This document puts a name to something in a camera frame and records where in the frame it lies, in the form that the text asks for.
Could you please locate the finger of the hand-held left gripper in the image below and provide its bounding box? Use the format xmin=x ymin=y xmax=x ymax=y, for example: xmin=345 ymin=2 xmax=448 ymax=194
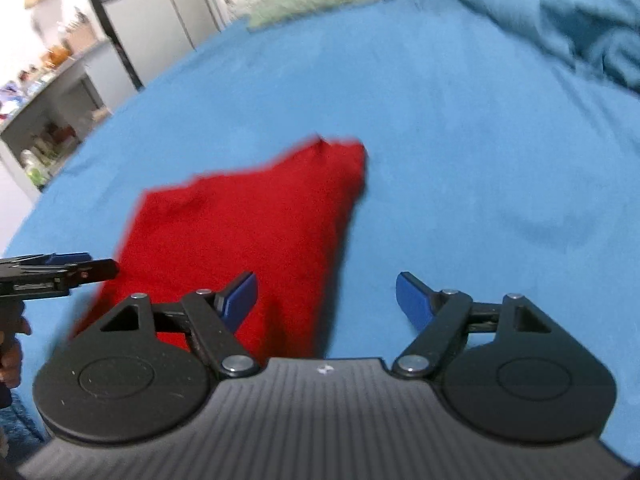
xmin=62 ymin=258 xmax=121 ymax=291
xmin=42 ymin=252 xmax=92 ymax=266

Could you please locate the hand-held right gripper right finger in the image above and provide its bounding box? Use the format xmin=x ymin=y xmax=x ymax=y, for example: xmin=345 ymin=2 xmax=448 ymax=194
xmin=392 ymin=271 xmax=576 ymax=380

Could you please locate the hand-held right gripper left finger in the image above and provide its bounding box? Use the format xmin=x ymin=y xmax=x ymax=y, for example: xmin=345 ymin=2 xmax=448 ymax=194
xmin=75 ymin=271 xmax=261 ymax=380

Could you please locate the red knit sweater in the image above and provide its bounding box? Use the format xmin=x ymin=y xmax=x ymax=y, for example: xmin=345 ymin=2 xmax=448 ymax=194
xmin=70 ymin=135 xmax=369 ymax=359

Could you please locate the person's left hand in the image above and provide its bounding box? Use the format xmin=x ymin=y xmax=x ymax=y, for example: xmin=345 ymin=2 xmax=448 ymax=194
xmin=0 ymin=332 xmax=26 ymax=390

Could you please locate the blue fuzzy rug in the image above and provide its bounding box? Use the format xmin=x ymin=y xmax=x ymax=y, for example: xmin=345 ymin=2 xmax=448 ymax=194
xmin=0 ymin=390 xmax=51 ymax=463

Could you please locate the blue bed sheet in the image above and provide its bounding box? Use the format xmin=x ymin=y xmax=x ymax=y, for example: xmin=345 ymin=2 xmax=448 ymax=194
xmin=0 ymin=0 xmax=640 ymax=466

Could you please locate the white shelf unit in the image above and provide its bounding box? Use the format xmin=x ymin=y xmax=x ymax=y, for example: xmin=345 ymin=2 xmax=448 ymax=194
xmin=0 ymin=35 xmax=115 ymax=196

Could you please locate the white wardrobe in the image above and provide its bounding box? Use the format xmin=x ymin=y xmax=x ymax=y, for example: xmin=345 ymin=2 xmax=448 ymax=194
xmin=82 ymin=0 xmax=224 ymax=92

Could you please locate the blue duvet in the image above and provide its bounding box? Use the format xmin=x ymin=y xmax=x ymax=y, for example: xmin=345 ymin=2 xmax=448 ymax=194
xmin=442 ymin=0 xmax=640 ymax=87

